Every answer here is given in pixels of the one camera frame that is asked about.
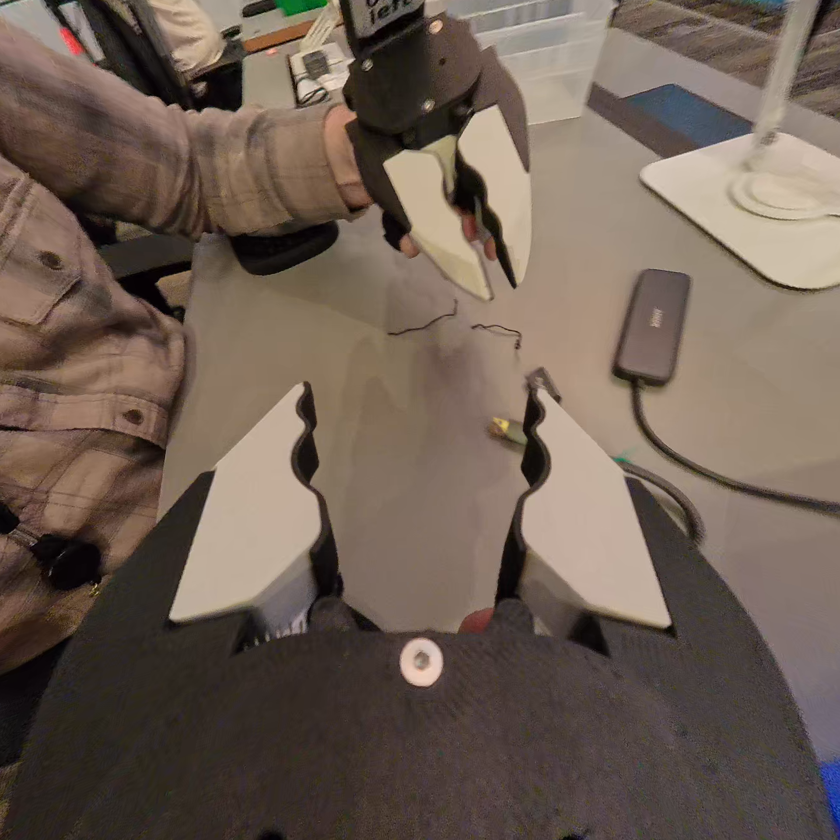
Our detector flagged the clear plastic storage bin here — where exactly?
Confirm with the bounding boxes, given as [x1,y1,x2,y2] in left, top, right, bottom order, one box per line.
[444,0,619,127]

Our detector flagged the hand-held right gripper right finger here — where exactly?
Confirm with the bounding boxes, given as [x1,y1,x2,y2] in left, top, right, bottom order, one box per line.
[495,388,674,640]

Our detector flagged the braided usb cable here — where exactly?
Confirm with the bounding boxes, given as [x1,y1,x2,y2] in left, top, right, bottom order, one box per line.
[489,368,707,547]

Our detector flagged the thin dark hub cable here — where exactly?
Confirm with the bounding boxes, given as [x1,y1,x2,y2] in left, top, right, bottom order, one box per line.
[629,377,840,521]

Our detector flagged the thin black wire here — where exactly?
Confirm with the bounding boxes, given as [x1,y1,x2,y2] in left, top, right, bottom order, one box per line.
[469,321,525,354]
[388,298,462,337]

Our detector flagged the black mesh pad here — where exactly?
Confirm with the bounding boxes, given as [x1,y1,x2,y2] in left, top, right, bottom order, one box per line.
[229,220,341,278]

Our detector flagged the person's left hand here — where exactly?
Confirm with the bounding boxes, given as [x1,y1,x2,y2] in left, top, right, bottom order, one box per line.
[325,108,421,257]

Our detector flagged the black office chair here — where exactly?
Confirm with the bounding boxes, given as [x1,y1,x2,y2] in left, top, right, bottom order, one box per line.
[77,0,246,115]

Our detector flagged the person's left forearm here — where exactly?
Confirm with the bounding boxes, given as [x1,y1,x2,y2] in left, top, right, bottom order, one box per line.
[0,20,358,240]

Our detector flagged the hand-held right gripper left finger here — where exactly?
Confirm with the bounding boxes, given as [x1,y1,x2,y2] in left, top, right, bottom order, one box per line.
[168,382,341,626]

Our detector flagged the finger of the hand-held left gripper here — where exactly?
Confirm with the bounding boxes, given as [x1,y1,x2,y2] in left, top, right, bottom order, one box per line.
[381,142,494,303]
[457,103,535,290]

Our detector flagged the black shoulder strap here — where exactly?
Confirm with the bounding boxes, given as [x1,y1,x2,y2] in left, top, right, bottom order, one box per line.
[0,504,105,593]

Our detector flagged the person's plaid shirt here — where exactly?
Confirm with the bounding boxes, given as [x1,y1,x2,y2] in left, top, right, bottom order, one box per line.
[0,158,194,673]

